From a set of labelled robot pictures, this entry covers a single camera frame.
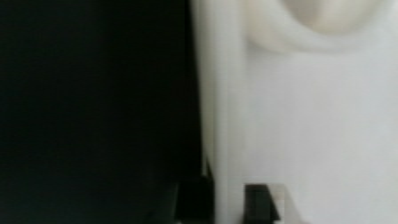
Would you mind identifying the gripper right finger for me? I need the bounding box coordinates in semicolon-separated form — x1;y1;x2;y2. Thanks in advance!
244;183;310;224

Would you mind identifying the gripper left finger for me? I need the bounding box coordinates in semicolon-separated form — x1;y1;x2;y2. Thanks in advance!
148;176;217;224

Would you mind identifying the white square table top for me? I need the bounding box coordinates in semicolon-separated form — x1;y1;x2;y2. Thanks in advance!
191;0;398;224

